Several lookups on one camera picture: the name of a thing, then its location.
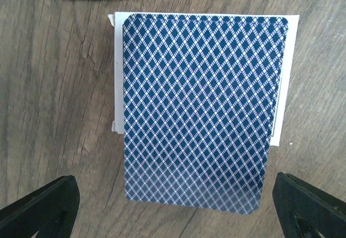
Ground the blue backed card deck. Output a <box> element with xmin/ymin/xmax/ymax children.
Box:
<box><xmin>123</xmin><ymin>14</ymin><xmax>289</xmax><ymax>214</ymax></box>

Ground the white card box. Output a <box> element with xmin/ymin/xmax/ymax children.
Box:
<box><xmin>108</xmin><ymin>11</ymin><xmax>300</xmax><ymax>147</ymax></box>

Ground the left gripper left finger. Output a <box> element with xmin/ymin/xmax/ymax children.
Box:
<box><xmin>1</xmin><ymin>175</ymin><xmax>80</xmax><ymax>237</ymax></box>

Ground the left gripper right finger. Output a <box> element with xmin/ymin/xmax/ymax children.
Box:
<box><xmin>272</xmin><ymin>172</ymin><xmax>345</xmax><ymax>237</ymax></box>

